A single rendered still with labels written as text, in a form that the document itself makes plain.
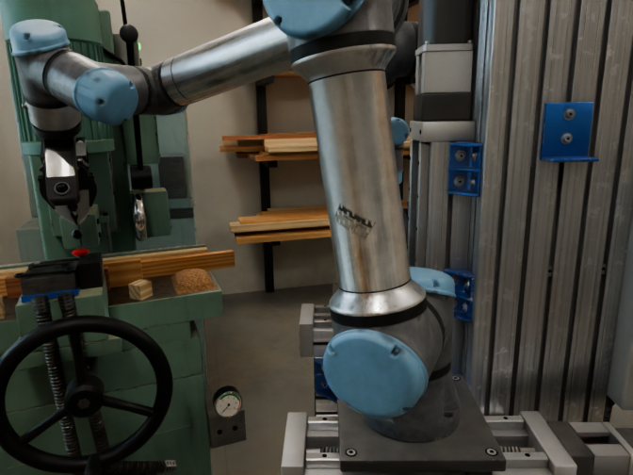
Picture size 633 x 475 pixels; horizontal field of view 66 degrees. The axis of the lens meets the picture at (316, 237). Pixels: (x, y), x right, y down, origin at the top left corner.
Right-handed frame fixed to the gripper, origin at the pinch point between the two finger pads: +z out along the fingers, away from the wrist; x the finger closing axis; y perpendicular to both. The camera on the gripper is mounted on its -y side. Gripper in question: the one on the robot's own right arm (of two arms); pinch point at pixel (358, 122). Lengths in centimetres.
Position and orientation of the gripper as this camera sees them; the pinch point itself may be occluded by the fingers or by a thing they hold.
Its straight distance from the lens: 174.9
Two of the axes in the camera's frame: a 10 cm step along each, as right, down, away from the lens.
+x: 9.6, -2.0, 1.8
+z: -2.3, -2.3, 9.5
